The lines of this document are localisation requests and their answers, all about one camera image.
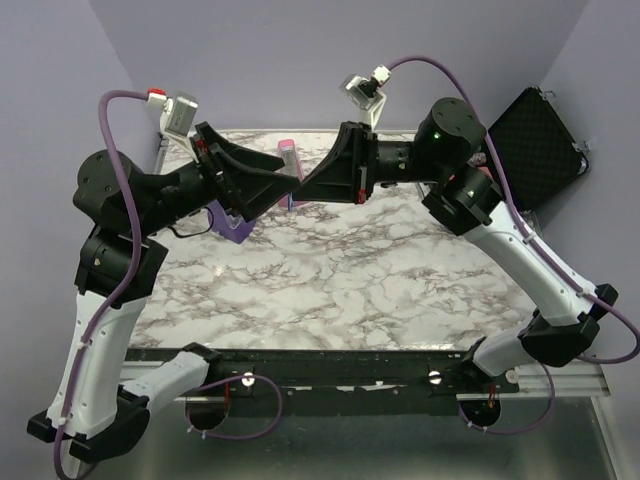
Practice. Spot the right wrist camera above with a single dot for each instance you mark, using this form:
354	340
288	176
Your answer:
367	95

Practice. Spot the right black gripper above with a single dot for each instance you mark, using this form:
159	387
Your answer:
336	179

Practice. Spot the pink metronome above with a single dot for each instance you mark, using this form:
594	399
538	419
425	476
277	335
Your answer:
287	150

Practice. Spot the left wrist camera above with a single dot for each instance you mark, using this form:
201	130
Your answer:
178	111

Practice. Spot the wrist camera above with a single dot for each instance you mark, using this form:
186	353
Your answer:
367	95
178	111

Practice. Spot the aluminium frame extrusion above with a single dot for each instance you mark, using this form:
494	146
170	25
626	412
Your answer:
576	380

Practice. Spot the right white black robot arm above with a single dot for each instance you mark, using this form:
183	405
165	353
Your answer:
470	204

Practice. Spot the black poker chip case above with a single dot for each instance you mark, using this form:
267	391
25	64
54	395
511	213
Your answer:
536	150

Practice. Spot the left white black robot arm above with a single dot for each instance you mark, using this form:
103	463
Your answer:
94	413

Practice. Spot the purple metronome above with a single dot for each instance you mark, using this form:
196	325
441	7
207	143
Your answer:
232	228

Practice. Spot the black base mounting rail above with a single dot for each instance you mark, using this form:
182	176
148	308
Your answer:
260	383

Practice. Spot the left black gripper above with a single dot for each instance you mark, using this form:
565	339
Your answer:
241	189

